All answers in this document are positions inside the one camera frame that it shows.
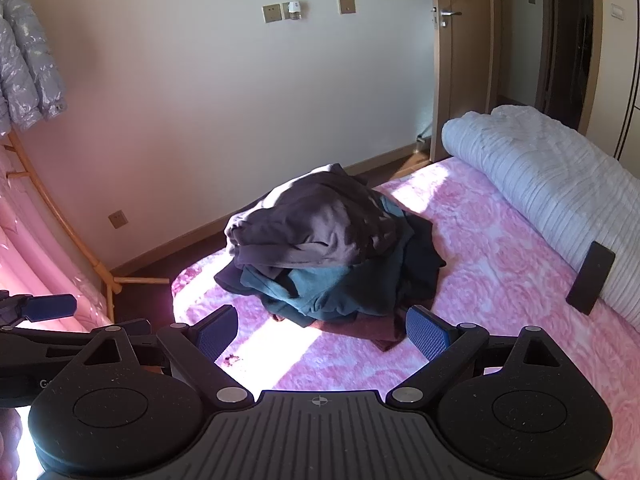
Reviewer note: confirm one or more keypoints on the white plug-in device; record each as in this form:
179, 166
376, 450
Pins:
292, 10

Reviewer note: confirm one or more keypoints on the person's left hand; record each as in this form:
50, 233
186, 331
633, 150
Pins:
7, 440

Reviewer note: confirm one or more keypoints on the beige wall socket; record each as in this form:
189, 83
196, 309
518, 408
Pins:
118, 218

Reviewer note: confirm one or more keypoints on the grey puffer jacket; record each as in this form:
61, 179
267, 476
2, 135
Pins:
25, 60

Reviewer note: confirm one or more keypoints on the dark brown garment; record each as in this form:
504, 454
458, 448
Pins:
310, 220

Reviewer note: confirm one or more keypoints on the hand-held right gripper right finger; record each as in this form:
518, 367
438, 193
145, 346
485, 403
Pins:
425, 332

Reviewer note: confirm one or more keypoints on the pink floral blanket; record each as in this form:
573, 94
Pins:
500, 270

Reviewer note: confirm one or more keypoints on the black garment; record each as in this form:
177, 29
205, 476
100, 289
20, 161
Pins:
425, 260

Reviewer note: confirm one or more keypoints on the pink glossy cloth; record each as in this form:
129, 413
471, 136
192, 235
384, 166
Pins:
30, 240

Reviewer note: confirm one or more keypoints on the wooden door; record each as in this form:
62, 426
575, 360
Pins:
465, 85

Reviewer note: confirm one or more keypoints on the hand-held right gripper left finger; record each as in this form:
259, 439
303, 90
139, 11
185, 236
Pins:
217, 332

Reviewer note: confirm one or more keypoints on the maroon garment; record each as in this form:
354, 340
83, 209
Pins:
385, 332

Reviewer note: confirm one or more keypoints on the wooden clothes rack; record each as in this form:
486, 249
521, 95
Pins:
140, 279

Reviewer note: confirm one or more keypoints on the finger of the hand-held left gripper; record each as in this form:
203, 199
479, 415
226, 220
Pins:
47, 307

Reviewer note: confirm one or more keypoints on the black rectangular block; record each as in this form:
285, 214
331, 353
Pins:
590, 280

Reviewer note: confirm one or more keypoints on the white wall switch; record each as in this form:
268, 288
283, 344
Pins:
618, 11

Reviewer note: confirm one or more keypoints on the dark teal garment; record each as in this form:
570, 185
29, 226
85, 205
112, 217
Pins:
310, 290

